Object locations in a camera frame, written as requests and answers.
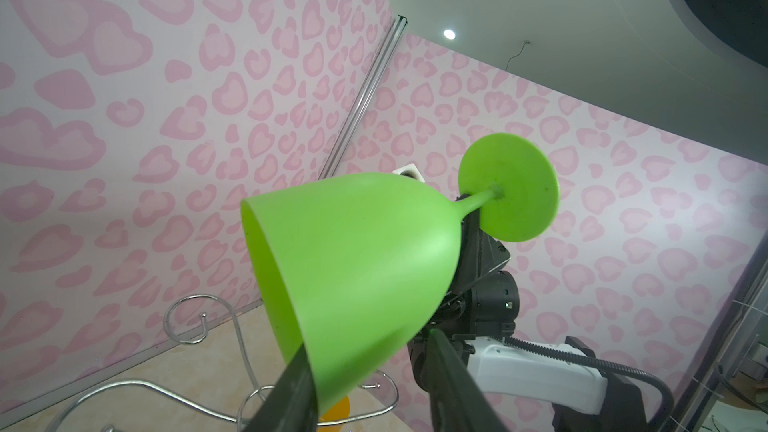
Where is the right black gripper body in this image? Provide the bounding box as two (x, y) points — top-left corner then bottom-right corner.
(440, 210), (511, 312)

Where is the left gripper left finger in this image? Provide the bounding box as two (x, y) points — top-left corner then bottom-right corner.
(243, 345), (318, 432)

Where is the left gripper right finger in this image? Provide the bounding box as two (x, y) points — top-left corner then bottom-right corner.
(424, 329), (507, 432)

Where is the yellow wine glass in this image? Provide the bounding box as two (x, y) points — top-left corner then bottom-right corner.
(320, 397), (351, 422)

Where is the green wine glass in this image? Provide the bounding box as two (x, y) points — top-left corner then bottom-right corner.
(240, 133), (560, 412)

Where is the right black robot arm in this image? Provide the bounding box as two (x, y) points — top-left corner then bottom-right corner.
(407, 212), (675, 431)

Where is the chrome wire glass rack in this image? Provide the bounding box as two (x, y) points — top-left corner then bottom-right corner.
(44, 293), (400, 432)

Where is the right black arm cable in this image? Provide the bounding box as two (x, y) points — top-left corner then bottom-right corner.
(506, 335), (676, 432)

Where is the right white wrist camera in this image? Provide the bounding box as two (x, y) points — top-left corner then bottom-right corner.
(393, 163), (426, 183)

